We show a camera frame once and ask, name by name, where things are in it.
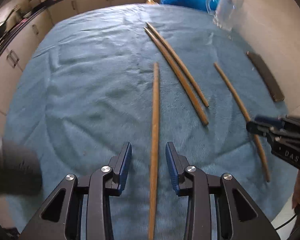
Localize blue towel table cover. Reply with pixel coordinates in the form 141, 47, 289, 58
5, 4, 296, 239

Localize clear glass pitcher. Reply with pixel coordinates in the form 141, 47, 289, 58
206, 0, 243, 31

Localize dark grey chopstick holder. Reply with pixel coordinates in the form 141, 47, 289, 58
0, 135, 42, 196

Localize wooden chopstick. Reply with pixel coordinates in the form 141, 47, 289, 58
213, 62, 270, 182
148, 63, 160, 239
144, 27, 209, 126
146, 22, 209, 107

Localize black smartphone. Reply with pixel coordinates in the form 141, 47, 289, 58
246, 51, 285, 102

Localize yellow plastic bag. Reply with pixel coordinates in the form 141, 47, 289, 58
146, 0, 156, 4

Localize black charging cable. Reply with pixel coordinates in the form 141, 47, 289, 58
275, 213, 298, 231

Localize lower kitchen cabinets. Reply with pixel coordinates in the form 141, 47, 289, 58
0, 0, 159, 115

